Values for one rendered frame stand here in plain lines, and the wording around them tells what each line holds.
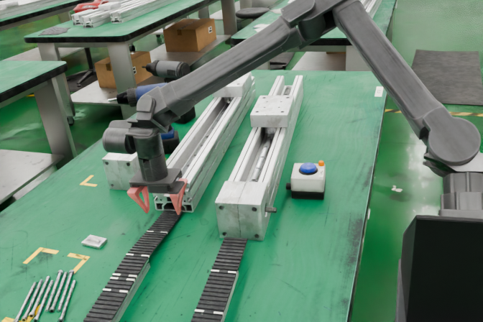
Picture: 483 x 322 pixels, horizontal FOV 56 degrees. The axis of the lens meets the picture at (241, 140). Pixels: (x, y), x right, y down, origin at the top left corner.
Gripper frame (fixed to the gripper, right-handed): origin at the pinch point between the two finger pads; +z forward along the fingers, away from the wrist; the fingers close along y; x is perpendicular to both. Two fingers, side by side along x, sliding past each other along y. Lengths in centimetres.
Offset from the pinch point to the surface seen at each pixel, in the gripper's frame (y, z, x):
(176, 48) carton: 144, 55, -372
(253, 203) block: -22.1, -3.9, 1.7
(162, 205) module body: 3.6, 3.7, -6.7
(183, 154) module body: 2.7, -2.1, -22.9
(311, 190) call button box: -32.6, 3.1, -14.8
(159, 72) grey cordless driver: 23, -14, -62
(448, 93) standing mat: -116, 83, -294
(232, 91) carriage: -2, -5, -64
